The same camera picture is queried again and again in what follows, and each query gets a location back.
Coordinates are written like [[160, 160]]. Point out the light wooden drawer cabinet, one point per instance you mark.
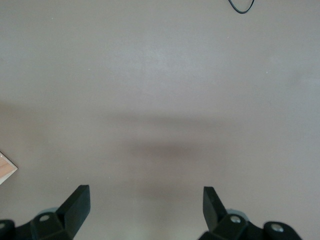
[[5, 168]]

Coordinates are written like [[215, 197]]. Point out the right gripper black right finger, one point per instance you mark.
[[212, 212]]

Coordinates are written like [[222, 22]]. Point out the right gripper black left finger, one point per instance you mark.
[[75, 212]]

